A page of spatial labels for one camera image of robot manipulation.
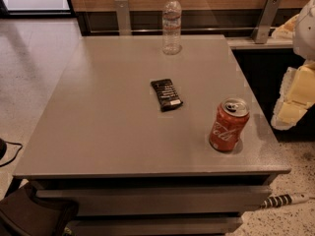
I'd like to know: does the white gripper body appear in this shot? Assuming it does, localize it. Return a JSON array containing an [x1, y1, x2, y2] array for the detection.
[[292, 0, 315, 60]]

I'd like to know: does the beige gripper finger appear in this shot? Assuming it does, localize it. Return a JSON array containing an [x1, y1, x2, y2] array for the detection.
[[272, 15, 298, 39], [271, 61, 315, 131]]

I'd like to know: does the red coke can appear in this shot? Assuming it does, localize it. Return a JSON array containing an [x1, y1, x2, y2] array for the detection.
[[209, 97, 250, 152]]

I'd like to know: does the clear plastic water bottle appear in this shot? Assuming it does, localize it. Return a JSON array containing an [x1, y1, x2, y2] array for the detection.
[[162, 0, 182, 55]]

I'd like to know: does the grey side counter shelf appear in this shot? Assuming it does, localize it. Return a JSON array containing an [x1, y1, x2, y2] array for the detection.
[[226, 37, 292, 50]]

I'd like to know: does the black snack bar wrapper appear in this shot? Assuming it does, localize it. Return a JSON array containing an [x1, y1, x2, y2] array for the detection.
[[151, 79, 183, 112]]

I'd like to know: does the grey cabinet with drawers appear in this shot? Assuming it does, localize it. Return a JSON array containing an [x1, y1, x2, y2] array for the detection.
[[14, 35, 289, 236]]

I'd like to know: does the dark bag on floor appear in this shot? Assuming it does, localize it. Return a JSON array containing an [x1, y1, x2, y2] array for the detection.
[[0, 183, 79, 236]]

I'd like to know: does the right metal wall bracket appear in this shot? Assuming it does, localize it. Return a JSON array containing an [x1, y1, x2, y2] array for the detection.
[[251, 0, 282, 43]]

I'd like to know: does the metal wall bracket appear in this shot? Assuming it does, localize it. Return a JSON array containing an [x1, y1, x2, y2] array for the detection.
[[251, 0, 282, 43], [114, 0, 132, 35]]

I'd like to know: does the black and white striped cable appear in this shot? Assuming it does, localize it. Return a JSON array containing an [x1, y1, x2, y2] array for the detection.
[[260, 192, 311, 209]]

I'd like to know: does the left metal wall bracket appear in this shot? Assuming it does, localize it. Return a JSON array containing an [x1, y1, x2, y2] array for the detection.
[[114, 0, 132, 35]]

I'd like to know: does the black cable on floor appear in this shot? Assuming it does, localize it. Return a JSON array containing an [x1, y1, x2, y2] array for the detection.
[[0, 138, 24, 168]]

